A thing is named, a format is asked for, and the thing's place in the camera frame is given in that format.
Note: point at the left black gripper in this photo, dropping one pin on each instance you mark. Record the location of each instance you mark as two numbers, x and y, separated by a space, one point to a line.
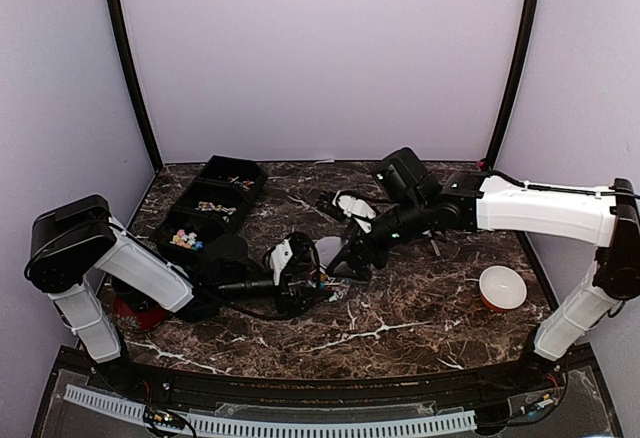
295 302

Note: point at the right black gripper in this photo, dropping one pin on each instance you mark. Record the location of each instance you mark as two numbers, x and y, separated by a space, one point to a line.
357 241

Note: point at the silver jar lid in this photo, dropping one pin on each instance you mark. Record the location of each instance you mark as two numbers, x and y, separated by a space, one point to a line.
328 248

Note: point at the clear plastic jar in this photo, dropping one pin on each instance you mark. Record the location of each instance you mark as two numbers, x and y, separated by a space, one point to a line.
335 290

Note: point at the silver metal scoop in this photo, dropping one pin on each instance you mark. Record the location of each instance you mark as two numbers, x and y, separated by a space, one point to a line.
434 246

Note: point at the black bin with small candies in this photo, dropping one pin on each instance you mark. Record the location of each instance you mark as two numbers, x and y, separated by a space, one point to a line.
198 190

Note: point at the black bin with lollipops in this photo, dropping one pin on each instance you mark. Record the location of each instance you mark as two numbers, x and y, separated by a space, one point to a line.
219 168

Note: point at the black bin with flower candies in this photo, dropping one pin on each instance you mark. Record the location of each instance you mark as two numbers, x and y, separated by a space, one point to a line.
207 229

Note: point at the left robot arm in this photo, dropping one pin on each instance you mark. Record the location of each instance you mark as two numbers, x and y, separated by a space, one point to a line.
71 240

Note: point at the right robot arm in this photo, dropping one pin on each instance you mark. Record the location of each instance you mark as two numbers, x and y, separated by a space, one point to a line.
603 217

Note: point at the pile of flower candies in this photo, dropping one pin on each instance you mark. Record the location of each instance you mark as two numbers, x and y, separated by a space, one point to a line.
187 240

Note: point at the pile of small candies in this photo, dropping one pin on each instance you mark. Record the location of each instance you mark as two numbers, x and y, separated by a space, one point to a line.
205 206

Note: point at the pile of lollipops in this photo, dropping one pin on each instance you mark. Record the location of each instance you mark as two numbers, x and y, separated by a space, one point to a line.
243 183

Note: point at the orange and white bowl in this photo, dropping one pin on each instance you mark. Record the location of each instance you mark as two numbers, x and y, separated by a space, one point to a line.
502 289

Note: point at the red floral saucer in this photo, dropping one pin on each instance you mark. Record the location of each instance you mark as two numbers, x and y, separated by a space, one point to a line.
129 320

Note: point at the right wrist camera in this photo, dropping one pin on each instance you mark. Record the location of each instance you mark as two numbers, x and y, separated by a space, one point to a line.
401 177

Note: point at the white slotted cable duct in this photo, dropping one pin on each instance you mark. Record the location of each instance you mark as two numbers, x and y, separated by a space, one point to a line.
200 425

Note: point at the black front rail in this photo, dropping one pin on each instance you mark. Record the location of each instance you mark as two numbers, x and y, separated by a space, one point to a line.
468 388

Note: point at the right black frame post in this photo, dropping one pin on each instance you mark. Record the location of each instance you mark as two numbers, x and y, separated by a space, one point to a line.
521 46

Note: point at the black frame post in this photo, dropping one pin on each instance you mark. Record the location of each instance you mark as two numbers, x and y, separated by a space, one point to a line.
521 46
128 67

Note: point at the left black frame post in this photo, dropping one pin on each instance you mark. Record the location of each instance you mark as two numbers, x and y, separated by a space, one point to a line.
128 67

